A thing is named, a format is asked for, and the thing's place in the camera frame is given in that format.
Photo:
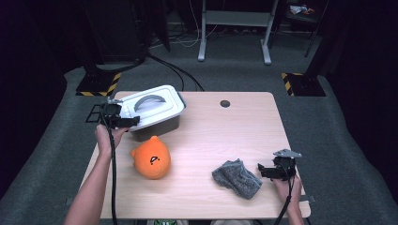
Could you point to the black yellow striped stand base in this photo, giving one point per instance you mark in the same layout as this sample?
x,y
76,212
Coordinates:
x,y
98,86
305,86

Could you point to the grey fluffy cloth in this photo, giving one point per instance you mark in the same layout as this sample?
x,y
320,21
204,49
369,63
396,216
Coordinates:
x,y
237,179

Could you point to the person's left leg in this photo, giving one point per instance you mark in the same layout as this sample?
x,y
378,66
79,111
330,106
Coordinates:
x,y
165,223

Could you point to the dark round table grommet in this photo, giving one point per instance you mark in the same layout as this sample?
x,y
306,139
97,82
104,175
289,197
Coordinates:
x,y
225,103

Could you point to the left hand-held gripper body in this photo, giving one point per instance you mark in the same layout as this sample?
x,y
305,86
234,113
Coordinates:
x,y
111,114

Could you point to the person's right leg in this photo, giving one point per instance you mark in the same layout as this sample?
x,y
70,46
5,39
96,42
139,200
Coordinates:
x,y
231,223

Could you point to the person's leg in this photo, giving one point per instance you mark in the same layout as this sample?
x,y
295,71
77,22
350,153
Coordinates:
x,y
165,223
231,223

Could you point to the person's left hand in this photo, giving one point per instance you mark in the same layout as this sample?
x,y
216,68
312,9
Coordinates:
x,y
106,140

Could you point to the white and orange small clutter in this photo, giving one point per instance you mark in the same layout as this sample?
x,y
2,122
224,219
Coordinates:
x,y
300,9

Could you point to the orange plush toy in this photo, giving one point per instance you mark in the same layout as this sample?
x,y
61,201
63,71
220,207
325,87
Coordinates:
x,y
150,159

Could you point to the white metal desk frame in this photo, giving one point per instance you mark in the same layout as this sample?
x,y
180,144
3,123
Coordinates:
x,y
237,18

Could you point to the dark cabinet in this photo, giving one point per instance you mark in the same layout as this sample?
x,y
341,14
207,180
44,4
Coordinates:
x,y
115,31

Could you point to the grey tape strip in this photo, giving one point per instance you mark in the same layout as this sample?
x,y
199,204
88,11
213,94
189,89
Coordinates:
x,y
308,199
72,201

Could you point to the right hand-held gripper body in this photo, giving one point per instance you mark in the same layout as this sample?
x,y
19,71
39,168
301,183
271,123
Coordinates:
x,y
284,167

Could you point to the person's right hand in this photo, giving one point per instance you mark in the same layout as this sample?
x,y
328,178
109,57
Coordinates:
x,y
291,192

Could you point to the grey plastic storage box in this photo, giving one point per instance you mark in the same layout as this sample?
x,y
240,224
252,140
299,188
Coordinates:
x,y
156,131

